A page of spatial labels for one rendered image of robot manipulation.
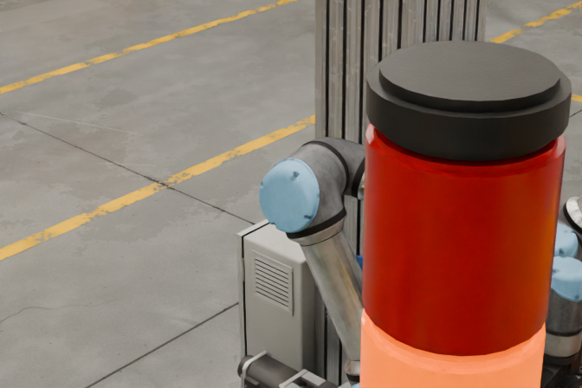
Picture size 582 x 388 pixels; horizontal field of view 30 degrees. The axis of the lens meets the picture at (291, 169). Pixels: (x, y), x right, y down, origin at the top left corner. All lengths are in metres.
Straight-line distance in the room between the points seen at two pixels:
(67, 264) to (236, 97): 2.16
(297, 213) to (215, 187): 3.71
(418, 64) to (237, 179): 5.38
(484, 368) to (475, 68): 0.08
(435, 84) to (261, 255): 2.24
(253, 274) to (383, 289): 2.26
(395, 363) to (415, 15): 1.78
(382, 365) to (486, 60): 0.08
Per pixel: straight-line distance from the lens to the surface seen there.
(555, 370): 1.86
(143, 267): 4.90
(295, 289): 2.45
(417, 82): 0.26
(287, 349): 2.57
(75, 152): 6.09
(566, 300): 1.79
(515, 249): 0.27
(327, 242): 1.92
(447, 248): 0.26
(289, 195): 1.87
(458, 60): 0.28
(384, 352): 0.29
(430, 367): 0.28
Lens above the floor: 2.43
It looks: 25 degrees down
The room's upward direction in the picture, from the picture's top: 1 degrees counter-clockwise
